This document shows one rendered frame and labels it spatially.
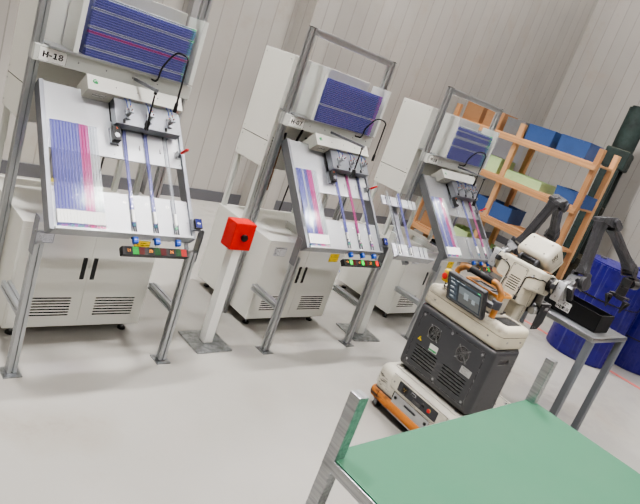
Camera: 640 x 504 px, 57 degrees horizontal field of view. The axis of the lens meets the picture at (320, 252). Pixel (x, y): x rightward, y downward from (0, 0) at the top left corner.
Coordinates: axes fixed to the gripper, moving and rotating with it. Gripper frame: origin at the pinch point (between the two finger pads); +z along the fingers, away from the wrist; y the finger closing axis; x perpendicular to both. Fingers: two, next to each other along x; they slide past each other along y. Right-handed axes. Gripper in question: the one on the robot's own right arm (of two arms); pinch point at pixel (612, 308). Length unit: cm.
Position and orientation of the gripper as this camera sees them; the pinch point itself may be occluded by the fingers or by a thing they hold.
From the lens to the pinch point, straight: 389.7
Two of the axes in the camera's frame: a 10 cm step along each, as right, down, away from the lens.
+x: -7.5, -1.3, -6.4
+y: -5.5, -4.1, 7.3
